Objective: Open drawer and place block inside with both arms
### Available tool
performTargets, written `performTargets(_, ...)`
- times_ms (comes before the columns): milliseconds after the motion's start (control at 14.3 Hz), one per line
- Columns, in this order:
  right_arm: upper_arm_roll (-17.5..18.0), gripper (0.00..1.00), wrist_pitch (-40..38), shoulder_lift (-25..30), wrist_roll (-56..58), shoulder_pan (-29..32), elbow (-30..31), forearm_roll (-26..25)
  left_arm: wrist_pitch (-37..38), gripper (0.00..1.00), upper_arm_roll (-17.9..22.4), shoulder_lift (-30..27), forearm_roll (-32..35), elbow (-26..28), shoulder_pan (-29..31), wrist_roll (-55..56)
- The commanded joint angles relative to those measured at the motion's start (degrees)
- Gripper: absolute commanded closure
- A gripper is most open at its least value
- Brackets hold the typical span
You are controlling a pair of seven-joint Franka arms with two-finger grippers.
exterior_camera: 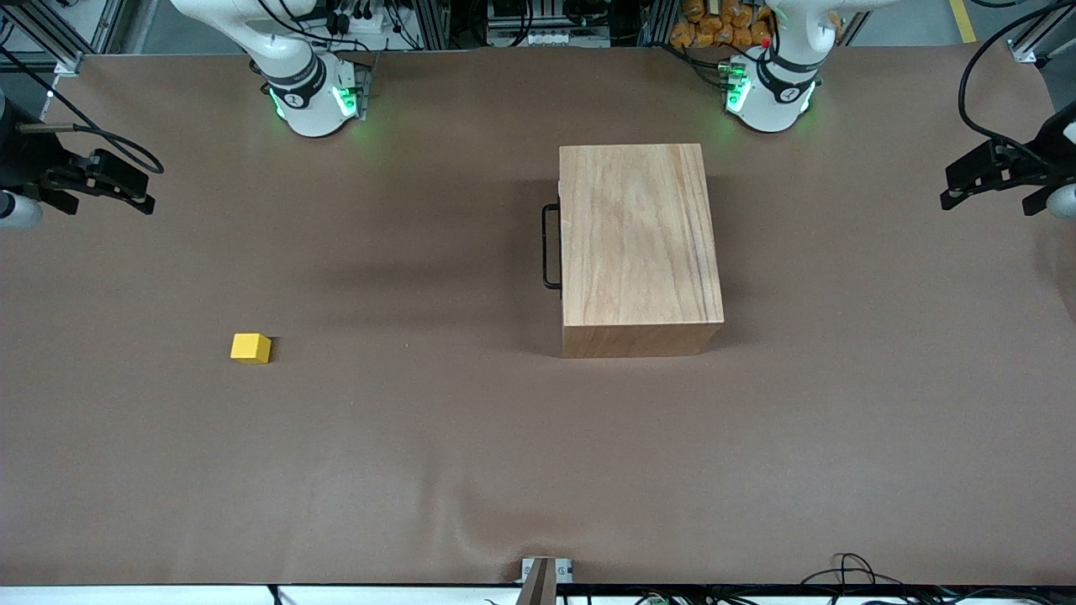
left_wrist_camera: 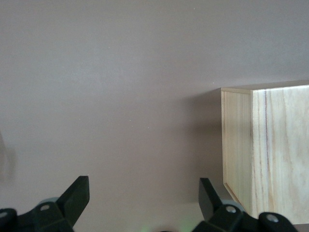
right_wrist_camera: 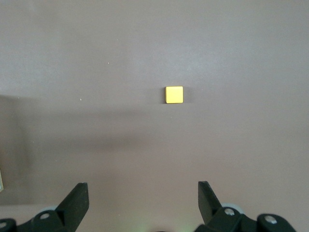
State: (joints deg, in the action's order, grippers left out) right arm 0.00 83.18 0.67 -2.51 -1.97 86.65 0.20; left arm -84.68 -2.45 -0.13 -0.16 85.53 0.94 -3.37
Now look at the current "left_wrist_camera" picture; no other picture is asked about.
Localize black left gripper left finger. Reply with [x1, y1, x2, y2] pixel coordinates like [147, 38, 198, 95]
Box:
[0, 175, 90, 232]

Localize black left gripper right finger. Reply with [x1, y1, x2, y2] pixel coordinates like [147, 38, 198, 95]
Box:
[193, 177, 297, 232]

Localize light wooden drawer cabinet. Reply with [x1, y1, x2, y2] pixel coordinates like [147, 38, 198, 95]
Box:
[221, 81, 309, 225]

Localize brown table cover mat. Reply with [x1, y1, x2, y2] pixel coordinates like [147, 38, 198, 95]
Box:
[0, 0, 309, 232]

